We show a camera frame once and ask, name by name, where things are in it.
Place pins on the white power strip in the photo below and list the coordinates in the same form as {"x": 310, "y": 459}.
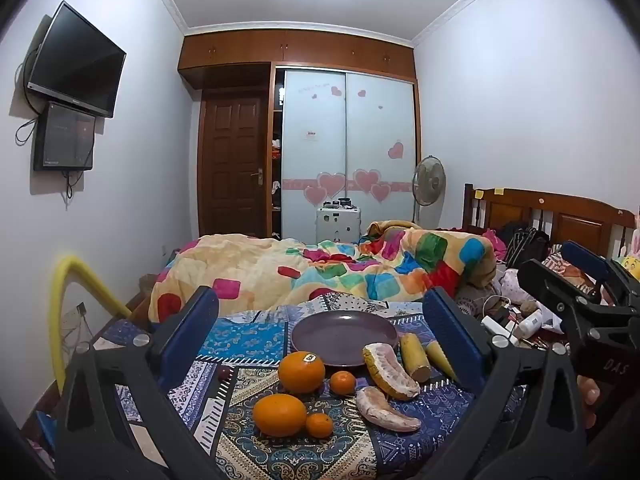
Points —
{"x": 492, "y": 324}

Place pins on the blue patterned blanket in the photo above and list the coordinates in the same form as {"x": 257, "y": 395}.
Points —
{"x": 250, "y": 345}

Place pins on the peeled pomelo piece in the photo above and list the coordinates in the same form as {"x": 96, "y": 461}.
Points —
{"x": 387, "y": 370}
{"x": 380, "y": 410}

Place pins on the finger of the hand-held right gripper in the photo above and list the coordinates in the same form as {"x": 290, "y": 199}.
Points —
{"x": 587, "y": 260}
{"x": 555, "y": 282}

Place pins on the wooden wardrobe with sliding doors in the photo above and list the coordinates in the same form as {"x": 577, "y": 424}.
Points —
{"x": 350, "y": 135}

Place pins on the large orange with sticker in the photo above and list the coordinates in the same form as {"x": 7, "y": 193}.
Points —
{"x": 300, "y": 375}

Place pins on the small black wall monitor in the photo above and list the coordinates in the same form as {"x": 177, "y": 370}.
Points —
{"x": 65, "y": 140}

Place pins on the thick banana piece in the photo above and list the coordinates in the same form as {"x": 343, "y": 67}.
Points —
{"x": 414, "y": 357}

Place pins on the small tangerine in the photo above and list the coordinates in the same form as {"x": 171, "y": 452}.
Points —
{"x": 342, "y": 383}
{"x": 319, "y": 425}

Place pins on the standing electric fan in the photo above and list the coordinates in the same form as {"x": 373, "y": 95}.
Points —
{"x": 429, "y": 180}

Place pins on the colourful patchwork quilt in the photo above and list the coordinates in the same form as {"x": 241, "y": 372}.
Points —
{"x": 260, "y": 270}

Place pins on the purple plate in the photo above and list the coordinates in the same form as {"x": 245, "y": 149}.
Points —
{"x": 345, "y": 335}

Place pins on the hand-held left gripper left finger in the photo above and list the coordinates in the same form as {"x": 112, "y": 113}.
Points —
{"x": 192, "y": 330}

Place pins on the tapered banana piece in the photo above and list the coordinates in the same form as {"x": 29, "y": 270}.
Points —
{"x": 440, "y": 357}

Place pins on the black wall television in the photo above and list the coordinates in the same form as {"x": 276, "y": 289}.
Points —
{"x": 75, "y": 65}

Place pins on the person's right hand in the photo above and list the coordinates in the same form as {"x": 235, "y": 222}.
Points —
{"x": 589, "y": 400}

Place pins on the black backpack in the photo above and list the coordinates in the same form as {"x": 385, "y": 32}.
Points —
{"x": 525, "y": 245}

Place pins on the small dark red fruit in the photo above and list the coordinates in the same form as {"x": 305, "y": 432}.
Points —
{"x": 224, "y": 373}

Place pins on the white metal case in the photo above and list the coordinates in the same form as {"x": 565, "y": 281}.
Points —
{"x": 337, "y": 225}

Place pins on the yellow foam tube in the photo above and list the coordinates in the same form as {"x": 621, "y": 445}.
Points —
{"x": 56, "y": 320}

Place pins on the large plain orange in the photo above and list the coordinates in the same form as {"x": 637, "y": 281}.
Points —
{"x": 279, "y": 415}

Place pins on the wooden bed headboard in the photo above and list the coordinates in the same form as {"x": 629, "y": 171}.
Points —
{"x": 575, "y": 220}

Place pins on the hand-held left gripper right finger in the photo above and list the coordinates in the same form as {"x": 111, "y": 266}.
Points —
{"x": 450, "y": 340}

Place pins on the brown wooden door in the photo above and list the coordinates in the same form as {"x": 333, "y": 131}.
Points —
{"x": 232, "y": 160}

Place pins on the white plastic bottle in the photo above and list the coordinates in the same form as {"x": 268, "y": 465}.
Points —
{"x": 530, "y": 322}

